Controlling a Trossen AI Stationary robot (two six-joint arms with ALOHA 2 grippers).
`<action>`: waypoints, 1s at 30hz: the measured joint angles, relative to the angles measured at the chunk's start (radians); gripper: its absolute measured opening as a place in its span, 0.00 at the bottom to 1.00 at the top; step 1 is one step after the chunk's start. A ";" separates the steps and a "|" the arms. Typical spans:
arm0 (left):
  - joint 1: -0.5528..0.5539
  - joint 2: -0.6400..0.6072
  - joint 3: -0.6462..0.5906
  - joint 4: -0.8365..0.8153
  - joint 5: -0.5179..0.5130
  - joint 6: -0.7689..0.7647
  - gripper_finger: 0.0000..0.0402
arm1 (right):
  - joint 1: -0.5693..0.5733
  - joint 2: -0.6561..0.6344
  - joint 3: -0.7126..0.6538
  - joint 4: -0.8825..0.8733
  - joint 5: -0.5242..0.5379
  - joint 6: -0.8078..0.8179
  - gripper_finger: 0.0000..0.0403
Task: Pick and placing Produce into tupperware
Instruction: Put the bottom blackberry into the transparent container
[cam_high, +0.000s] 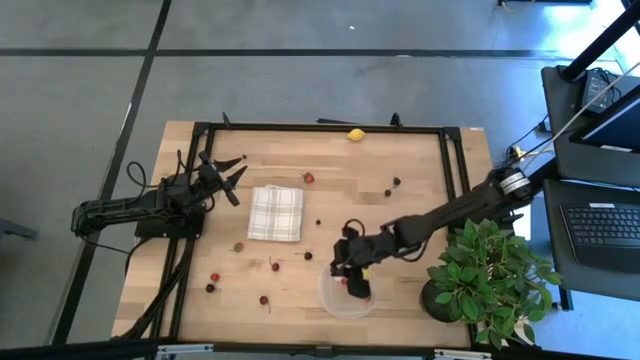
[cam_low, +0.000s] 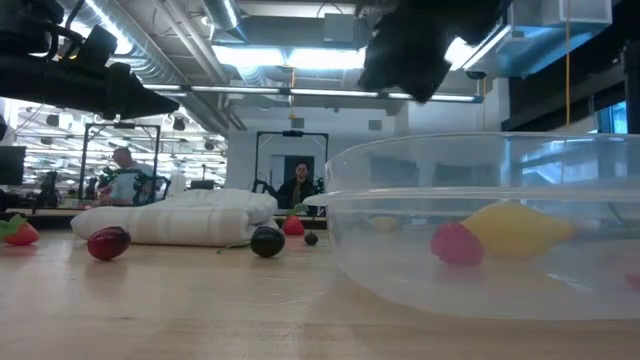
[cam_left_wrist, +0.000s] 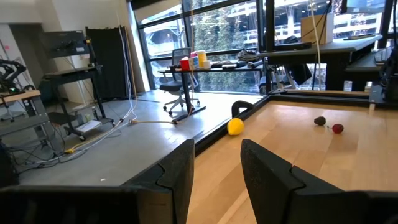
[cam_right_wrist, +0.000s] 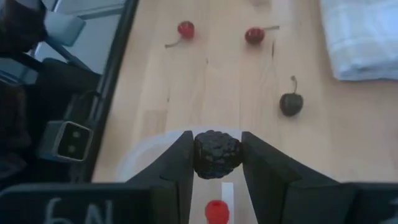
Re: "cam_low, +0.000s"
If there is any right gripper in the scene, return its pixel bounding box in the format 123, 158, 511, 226
357, 0, 511, 104

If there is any black wall monitor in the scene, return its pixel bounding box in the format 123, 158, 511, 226
0, 145, 27, 187

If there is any glossy red cherry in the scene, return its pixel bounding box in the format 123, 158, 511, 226
87, 225, 132, 262

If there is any black station frame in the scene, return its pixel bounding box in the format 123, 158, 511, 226
253, 129, 330, 195
78, 122, 162, 202

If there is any clear plastic container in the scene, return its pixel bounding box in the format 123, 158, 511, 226
303, 131, 640, 321

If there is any red strawberry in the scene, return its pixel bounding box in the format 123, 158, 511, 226
0, 213, 40, 247
282, 202, 310, 237

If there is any silver ceiling duct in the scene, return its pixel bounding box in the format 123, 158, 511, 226
87, 0, 246, 132

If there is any pale hanging cable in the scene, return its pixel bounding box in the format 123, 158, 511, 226
564, 0, 572, 127

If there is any white plaid towel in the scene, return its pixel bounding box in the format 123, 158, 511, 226
69, 187, 280, 247

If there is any black cherry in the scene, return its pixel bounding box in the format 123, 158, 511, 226
216, 225, 286, 259

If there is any long ceiling light strip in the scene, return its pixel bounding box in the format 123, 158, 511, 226
142, 83, 484, 104

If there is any red raspberry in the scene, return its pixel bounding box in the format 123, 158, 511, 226
430, 222, 485, 266

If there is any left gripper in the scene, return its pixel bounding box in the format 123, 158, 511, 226
0, 54, 180, 121

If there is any person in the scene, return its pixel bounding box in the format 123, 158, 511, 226
110, 146, 157, 205
276, 160, 320, 211

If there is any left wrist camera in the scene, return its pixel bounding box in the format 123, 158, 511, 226
73, 23, 120, 66

